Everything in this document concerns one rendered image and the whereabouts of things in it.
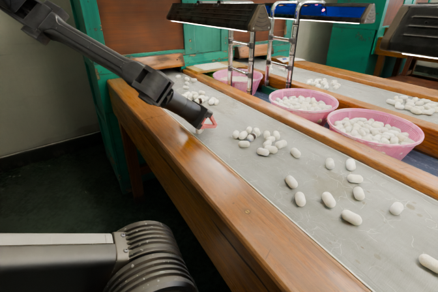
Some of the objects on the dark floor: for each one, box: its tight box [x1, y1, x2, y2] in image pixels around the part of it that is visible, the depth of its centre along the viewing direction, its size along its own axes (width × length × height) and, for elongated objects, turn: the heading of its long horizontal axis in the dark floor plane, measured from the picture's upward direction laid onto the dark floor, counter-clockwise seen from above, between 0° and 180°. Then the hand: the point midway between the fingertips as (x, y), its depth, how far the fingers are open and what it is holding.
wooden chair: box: [387, 55, 438, 90], centre depth 228 cm, size 44×43×91 cm
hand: (214, 125), depth 81 cm, fingers closed
